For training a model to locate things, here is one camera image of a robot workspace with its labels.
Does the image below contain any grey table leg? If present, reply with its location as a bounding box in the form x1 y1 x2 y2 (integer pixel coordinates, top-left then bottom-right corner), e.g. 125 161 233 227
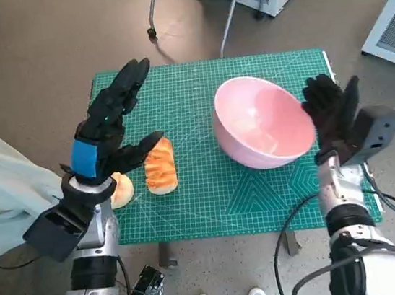
157 240 178 270
284 229 303 256

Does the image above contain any pink bowl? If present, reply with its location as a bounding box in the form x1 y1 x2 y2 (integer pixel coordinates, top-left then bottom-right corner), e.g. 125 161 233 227
207 68 321 177

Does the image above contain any grey tube leg with caster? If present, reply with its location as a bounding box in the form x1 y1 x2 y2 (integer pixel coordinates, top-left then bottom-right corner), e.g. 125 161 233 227
143 0 166 38

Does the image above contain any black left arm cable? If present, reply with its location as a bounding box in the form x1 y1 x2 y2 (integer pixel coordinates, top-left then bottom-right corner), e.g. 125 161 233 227
116 255 132 295

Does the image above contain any round pale bread bun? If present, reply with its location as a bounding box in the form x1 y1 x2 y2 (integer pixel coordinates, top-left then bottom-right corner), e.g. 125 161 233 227
107 170 136 211

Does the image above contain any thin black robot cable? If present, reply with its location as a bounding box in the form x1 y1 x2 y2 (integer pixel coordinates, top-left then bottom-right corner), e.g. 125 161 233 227
265 191 337 295

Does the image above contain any thin black floor cable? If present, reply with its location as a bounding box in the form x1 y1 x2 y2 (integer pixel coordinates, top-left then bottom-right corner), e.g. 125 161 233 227
0 250 39 271

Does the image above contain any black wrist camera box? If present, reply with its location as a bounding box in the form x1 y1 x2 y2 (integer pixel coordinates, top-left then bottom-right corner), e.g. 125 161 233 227
19 199 102 268
334 102 395 168

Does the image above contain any long orange striped bread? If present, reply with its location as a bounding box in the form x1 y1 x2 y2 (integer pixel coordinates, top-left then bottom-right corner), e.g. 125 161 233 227
140 136 181 198

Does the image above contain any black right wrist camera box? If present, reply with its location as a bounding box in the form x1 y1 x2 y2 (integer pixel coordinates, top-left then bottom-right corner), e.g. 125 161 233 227
334 102 395 168

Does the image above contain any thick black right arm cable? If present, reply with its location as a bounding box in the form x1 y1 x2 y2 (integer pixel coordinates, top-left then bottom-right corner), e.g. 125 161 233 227
288 256 367 295

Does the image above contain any green cutting mat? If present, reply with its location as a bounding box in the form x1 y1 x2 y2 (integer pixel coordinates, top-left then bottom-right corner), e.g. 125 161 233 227
85 38 386 257

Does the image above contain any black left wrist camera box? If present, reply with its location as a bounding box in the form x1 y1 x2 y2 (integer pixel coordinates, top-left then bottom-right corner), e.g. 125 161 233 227
19 199 102 268

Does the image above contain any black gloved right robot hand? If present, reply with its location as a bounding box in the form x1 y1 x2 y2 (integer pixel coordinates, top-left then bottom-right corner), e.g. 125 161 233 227
297 68 370 166

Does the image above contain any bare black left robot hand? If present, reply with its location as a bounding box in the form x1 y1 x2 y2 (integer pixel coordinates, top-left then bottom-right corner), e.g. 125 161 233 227
57 55 171 189

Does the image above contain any grey bent metal tube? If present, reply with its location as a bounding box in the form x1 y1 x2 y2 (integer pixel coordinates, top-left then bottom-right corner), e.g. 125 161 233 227
213 0 257 58

